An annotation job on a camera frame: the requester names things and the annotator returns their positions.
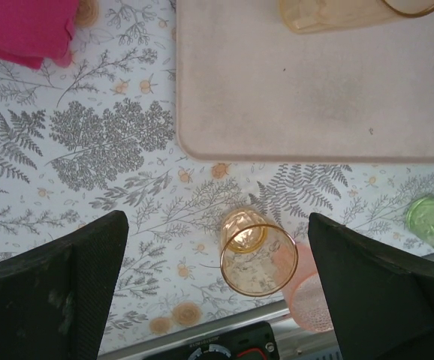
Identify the aluminium table rail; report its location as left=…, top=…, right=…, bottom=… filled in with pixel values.
left=96, top=250, right=434, bottom=360

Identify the textured light pink glass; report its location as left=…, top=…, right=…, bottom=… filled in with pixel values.
left=273, top=239, right=336, bottom=334

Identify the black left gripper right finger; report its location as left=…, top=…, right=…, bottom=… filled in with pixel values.
left=308, top=211, right=434, bottom=360

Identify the short amber glass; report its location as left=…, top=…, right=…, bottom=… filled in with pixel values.
left=219, top=208, right=300, bottom=298

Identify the folded pink cloth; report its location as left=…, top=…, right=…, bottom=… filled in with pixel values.
left=0, top=0, right=81, bottom=71

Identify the beige rectangular tray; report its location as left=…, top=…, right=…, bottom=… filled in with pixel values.
left=174, top=0, right=434, bottom=165

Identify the tall pale amber glass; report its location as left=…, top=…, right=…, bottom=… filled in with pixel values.
left=279, top=0, right=434, bottom=35

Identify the floral patterned tablecloth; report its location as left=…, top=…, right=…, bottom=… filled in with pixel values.
left=0, top=0, right=434, bottom=356

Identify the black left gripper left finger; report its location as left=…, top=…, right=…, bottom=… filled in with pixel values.
left=0, top=210, right=129, bottom=360

